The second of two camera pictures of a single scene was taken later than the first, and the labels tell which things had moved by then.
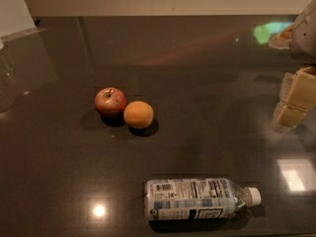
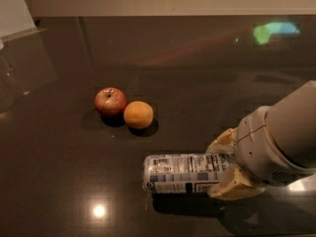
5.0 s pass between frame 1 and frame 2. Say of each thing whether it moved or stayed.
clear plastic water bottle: moved
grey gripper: moved
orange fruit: stayed
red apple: stayed
